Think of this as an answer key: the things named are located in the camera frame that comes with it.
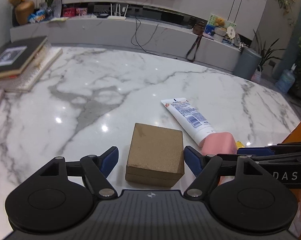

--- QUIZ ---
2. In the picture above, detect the white woven pot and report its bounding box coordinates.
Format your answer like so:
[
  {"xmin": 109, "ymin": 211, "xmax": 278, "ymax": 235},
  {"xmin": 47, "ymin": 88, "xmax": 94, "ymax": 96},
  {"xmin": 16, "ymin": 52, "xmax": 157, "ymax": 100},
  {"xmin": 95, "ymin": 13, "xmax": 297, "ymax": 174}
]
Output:
[{"xmin": 214, "ymin": 27, "xmax": 227, "ymax": 42}]

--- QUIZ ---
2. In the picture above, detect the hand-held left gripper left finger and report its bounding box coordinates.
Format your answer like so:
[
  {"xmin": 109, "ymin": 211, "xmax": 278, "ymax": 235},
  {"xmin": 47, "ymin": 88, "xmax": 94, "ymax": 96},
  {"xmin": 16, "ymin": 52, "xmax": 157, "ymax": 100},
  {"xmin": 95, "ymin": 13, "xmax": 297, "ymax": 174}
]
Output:
[{"xmin": 37, "ymin": 146, "xmax": 119, "ymax": 199}]

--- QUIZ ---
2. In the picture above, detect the pink woven basket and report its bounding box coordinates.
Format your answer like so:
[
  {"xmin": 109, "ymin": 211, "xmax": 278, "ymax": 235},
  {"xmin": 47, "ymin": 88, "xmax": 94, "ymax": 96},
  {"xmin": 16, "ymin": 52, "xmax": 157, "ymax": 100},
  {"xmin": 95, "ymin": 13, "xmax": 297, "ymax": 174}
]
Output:
[{"xmin": 251, "ymin": 66, "xmax": 263, "ymax": 84}]

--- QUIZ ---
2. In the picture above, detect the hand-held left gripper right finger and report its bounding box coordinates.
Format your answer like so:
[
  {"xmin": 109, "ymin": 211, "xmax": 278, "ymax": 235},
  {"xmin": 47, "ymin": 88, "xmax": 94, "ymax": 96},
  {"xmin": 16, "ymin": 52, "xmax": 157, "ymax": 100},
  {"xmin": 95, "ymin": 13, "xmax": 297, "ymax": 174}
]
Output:
[{"xmin": 183, "ymin": 145, "xmax": 265, "ymax": 199}]

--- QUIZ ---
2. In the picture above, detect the marble TV cabinet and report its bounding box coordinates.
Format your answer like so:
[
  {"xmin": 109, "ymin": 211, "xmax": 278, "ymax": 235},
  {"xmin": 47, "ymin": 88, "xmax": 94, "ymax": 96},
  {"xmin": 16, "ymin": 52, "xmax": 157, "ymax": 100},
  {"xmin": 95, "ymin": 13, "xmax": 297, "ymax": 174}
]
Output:
[{"xmin": 10, "ymin": 1, "xmax": 242, "ymax": 72}]

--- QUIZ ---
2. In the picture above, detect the blue snack packet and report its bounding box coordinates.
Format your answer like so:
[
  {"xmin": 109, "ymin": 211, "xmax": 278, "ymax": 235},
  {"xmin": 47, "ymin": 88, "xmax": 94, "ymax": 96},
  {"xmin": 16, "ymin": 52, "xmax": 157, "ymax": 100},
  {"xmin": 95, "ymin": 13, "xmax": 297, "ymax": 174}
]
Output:
[{"xmin": 28, "ymin": 9, "xmax": 46, "ymax": 23}]

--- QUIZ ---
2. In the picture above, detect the orange cardboard box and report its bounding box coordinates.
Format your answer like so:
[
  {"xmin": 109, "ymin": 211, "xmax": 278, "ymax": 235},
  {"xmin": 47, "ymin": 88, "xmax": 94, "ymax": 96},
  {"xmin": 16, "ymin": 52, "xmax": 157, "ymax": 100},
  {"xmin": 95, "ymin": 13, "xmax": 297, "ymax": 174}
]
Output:
[{"xmin": 282, "ymin": 116, "xmax": 301, "ymax": 239}]

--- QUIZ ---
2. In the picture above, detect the white router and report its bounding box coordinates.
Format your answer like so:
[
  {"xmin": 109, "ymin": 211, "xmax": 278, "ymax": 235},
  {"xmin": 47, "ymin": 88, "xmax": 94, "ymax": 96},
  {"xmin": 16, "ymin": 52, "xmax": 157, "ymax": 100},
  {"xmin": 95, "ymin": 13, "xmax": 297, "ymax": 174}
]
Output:
[{"xmin": 107, "ymin": 3, "xmax": 129, "ymax": 20}]

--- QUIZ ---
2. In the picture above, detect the white squeeze tube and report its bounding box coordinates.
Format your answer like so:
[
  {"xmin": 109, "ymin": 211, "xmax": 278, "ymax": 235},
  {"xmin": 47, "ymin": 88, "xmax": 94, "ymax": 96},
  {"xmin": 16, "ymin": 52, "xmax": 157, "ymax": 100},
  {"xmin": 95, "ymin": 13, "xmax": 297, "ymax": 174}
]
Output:
[{"xmin": 161, "ymin": 97, "xmax": 217, "ymax": 147}]

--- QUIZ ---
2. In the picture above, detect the hanging ivy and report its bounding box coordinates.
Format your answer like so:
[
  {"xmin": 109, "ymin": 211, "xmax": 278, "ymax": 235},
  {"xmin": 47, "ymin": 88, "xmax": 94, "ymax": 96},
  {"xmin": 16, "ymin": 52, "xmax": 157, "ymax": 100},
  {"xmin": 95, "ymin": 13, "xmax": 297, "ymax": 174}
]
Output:
[{"xmin": 274, "ymin": 0, "xmax": 295, "ymax": 25}]

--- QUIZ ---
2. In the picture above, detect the gold vase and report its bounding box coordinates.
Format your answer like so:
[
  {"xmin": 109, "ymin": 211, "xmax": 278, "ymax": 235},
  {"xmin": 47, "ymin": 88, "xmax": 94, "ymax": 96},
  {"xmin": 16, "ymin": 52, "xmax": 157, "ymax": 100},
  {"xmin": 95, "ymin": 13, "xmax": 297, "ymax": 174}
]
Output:
[{"xmin": 14, "ymin": 1, "xmax": 35, "ymax": 25}]

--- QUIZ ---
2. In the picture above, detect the brown camera case with strap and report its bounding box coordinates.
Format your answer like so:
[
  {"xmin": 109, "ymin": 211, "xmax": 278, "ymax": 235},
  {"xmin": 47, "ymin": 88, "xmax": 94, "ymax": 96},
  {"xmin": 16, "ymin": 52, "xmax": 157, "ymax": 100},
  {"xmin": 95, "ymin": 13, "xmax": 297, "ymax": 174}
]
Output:
[{"xmin": 186, "ymin": 21, "xmax": 206, "ymax": 61}]

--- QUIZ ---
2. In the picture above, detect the black cable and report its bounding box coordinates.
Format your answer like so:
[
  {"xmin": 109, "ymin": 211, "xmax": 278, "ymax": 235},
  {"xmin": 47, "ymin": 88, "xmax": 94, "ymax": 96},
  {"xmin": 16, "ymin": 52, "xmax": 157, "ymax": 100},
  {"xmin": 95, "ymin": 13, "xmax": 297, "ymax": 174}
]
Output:
[{"xmin": 131, "ymin": 16, "xmax": 177, "ymax": 58}]

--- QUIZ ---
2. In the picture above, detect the black book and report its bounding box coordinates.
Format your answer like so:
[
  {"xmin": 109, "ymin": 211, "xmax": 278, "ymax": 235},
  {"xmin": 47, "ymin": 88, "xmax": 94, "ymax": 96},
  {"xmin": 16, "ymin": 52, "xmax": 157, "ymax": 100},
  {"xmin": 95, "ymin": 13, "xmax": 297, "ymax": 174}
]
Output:
[{"xmin": 0, "ymin": 35, "xmax": 49, "ymax": 75}]

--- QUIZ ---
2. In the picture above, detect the brown cardboard box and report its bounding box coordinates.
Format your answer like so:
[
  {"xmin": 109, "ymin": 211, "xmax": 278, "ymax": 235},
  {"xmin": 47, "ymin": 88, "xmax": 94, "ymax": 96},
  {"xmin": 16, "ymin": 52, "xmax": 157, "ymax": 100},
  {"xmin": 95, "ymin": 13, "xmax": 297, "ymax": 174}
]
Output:
[{"xmin": 125, "ymin": 123, "xmax": 185, "ymax": 188}]

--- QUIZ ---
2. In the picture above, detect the long-leaf potted plant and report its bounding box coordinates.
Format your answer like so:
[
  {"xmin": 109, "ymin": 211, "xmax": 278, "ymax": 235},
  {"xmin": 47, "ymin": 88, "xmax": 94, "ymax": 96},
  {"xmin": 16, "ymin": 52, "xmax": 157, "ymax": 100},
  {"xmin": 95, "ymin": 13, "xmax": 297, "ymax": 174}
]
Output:
[{"xmin": 252, "ymin": 29, "xmax": 286, "ymax": 73}]

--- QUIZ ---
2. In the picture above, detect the large white book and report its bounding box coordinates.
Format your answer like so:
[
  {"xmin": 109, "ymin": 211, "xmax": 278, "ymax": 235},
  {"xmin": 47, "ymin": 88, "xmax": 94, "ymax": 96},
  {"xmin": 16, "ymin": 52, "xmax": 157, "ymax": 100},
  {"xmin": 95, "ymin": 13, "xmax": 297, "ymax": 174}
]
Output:
[{"xmin": 4, "ymin": 47, "xmax": 63, "ymax": 93}]

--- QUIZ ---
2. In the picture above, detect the grey trash bin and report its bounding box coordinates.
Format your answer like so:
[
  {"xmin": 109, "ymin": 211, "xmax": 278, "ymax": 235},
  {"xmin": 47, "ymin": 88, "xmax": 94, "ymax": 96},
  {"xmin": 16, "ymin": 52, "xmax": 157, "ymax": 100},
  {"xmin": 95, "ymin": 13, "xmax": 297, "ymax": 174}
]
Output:
[{"xmin": 233, "ymin": 47, "xmax": 262, "ymax": 80}]

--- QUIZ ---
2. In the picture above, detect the pink pump bottle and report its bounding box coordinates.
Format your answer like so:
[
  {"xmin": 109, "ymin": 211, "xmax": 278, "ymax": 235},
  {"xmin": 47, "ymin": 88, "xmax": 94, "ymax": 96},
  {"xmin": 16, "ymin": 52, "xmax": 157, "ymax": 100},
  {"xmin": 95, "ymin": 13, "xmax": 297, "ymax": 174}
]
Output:
[{"xmin": 199, "ymin": 132, "xmax": 238, "ymax": 186}]

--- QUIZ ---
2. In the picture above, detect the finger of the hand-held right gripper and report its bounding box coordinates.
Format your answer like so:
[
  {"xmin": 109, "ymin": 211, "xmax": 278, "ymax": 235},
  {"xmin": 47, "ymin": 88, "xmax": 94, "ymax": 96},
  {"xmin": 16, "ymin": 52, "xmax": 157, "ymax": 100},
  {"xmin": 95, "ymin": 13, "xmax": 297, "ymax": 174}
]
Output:
[
  {"xmin": 217, "ymin": 152, "xmax": 301, "ymax": 167},
  {"xmin": 237, "ymin": 142, "xmax": 301, "ymax": 155}
]

